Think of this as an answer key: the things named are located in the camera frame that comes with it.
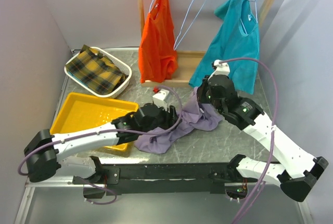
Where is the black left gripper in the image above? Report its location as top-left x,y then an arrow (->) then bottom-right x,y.
139,100 -> 183,135

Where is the purple t-shirt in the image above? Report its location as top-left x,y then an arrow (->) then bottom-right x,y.
134,87 -> 222,154

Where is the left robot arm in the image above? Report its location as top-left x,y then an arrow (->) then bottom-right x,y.
24,103 -> 180,182

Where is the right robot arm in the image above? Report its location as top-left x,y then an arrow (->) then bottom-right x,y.
197,75 -> 329,202

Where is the orange t-shirt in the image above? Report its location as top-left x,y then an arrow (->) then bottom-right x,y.
138,0 -> 178,83

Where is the teal t-shirt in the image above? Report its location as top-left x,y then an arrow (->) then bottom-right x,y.
189,0 -> 260,95

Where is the blue hanger under teal shirt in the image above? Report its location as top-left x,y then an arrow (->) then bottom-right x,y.
240,0 -> 259,34

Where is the wooden clothes rack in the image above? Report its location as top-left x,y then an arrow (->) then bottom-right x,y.
137,0 -> 275,87

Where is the white perforated basket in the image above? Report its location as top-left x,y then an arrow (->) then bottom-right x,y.
64,46 -> 133,99

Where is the yellow plaid cloth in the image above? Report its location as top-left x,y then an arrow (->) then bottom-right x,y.
65,44 -> 131,96

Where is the yellow plastic tray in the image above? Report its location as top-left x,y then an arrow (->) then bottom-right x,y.
49,91 -> 139,152

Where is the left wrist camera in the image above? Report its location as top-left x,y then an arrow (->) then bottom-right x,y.
152,87 -> 170,111

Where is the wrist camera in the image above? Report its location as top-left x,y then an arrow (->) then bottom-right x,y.
210,60 -> 230,77
152,87 -> 170,111

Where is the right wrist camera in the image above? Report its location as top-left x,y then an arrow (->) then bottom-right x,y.
210,60 -> 230,77

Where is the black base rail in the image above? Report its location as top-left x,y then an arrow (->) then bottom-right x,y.
73,154 -> 245,195

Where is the empty blue wire hanger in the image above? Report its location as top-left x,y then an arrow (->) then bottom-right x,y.
173,0 -> 213,52

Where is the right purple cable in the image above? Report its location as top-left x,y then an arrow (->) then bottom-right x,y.
220,58 -> 278,224

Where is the purple cable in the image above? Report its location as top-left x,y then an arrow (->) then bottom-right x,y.
220,58 -> 278,224
17,86 -> 183,206

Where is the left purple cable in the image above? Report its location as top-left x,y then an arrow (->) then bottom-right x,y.
17,86 -> 183,206

